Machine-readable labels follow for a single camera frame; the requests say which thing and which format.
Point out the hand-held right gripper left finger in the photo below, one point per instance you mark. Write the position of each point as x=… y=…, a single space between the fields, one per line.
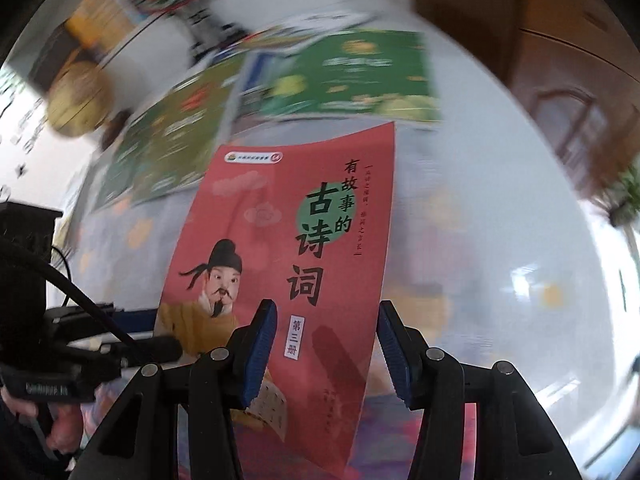
x=257 y=355

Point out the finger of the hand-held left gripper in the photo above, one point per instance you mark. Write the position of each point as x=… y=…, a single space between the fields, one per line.
x=155 y=350
x=135 y=321

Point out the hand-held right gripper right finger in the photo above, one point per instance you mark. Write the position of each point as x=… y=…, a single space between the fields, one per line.
x=400 y=355

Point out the red poetry book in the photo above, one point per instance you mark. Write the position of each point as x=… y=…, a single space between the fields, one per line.
x=240 y=220

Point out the dark blue eagle book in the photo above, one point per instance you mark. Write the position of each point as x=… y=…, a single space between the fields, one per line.
x=252 y=77

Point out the green yellow flowered book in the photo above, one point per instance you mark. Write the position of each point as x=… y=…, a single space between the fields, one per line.
x=360 y=75

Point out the person's left hand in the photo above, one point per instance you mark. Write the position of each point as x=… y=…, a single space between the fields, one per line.
x=65 y=430

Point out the olive green red bug book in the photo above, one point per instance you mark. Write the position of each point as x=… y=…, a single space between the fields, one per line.
x=165 y=145

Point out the yellow globe on wooden base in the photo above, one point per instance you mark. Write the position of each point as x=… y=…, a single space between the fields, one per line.
x=80 y=100

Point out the green potted plant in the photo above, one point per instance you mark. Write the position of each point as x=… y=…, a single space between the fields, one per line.
x=627 y=195

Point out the brown wooden cabinet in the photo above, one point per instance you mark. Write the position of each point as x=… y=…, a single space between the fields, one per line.
x=540 y=60

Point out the white yellow picture book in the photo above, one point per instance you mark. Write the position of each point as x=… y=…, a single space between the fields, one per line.
x=320 y=22

